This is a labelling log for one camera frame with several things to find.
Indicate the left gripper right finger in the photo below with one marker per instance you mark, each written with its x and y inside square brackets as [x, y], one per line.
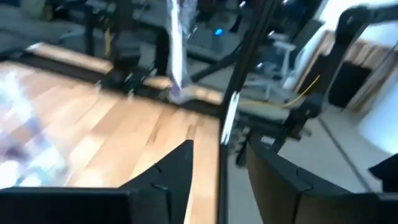
[295, 205]

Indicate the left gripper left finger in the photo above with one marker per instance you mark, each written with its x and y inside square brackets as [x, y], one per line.
[161, 193]

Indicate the clear plastic bag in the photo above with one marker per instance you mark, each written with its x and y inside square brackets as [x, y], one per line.
[177, 46]

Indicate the purple white wrapped toothbrush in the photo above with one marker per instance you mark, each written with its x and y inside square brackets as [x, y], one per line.
[18, 146]

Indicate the white office chair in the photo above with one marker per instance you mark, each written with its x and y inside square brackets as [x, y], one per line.
[284, 49]

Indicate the black angled stand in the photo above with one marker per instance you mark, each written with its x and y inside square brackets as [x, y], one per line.
[348, 31]

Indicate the long white frame label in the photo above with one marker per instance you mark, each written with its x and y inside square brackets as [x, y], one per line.
[230, 118]

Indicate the black aluminium table frame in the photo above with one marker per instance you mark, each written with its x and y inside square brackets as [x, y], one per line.
[245, 62]

